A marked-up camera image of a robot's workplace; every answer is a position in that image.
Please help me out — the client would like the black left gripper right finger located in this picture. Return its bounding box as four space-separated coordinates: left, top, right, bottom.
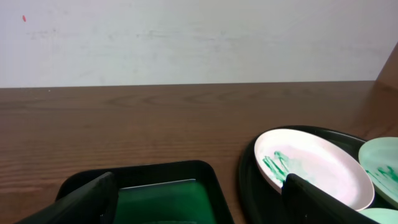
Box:
281 174 377 224

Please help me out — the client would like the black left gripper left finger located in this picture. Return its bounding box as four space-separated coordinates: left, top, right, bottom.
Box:
17 172 118 224

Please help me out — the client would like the pink plate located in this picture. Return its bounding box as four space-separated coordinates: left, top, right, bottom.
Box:
254 129 375 211

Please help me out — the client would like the mint plate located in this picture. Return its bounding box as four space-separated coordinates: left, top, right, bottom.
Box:
359 208 398 224
358 137 397 208

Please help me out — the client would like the black round tray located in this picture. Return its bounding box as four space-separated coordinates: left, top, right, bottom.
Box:
238 125 397 223

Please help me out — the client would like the green rectangular tray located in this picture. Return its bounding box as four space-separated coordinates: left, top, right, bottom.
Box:
56 160 234 224

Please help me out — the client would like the mint plate front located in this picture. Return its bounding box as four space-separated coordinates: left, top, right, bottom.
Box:
359 208 398 224

